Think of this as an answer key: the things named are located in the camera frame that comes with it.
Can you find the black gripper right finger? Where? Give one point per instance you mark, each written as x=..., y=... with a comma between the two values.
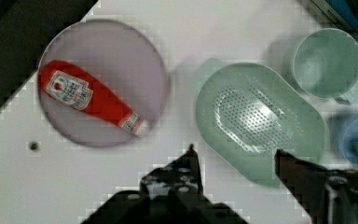
x=329, y=196

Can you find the green plastic cup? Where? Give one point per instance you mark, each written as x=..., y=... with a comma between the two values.
x=324, y=64

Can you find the green plastic strainer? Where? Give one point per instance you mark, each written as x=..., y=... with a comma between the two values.
x=246, y=112

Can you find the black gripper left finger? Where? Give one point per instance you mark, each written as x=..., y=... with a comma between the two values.
x=172, y=194

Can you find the red ketchup bottle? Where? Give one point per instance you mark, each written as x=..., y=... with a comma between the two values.
x=75, y=87

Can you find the grey round plate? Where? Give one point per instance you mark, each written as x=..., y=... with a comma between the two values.
x=124, y=60

